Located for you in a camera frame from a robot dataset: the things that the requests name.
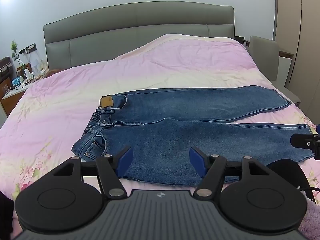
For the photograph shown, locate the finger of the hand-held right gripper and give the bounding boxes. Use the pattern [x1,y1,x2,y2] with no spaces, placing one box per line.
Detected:
[291,133,320,160]

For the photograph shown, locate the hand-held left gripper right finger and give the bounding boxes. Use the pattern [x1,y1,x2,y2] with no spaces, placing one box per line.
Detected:
[189,146,272,198]

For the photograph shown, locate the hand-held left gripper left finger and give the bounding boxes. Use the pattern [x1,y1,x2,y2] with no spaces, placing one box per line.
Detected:
[51,146,133,198]

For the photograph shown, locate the blue denim pants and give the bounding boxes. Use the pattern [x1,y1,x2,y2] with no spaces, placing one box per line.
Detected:
[71,85,313,187]

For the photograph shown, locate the dark rounded object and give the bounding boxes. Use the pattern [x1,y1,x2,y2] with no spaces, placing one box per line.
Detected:
[267,158,311,196]

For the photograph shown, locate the purple fuzzy cloth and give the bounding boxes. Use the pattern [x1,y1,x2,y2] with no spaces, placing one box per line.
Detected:
[296,189,320,240]

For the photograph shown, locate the grey upholstered chair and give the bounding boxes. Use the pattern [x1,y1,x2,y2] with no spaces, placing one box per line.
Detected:
[249,35,302,105]

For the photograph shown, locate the beige wardrobe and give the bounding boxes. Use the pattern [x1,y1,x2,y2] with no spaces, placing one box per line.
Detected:
[274,0,320,125]

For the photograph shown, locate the pink floral quilt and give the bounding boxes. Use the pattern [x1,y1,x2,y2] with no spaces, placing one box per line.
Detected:
[0,34,320,205]

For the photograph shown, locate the dark wooden side table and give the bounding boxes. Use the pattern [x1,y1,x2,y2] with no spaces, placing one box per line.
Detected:
[235,35,251,47]

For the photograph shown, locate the wooden nightstand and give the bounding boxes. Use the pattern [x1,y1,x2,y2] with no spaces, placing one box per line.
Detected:
[0,79,48,117]

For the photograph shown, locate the dark cloth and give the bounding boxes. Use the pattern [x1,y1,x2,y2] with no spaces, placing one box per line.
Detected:
[0,191,14,234]

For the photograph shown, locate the grey padded headboard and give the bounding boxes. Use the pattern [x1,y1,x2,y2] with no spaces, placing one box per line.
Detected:
[43,0,235,72]

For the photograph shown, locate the brown suitcase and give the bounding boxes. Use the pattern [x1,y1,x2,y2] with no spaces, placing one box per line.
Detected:
[0,56,13,83]

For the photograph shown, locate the small green plant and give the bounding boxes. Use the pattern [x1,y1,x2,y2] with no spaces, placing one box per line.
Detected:
[10,40,20,61]

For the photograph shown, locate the black cable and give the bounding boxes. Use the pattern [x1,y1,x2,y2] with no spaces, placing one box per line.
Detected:
[297,185,320,193]

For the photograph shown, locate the black wall socket strip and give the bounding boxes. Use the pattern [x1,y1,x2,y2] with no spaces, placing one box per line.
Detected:
[19,43,37,54]

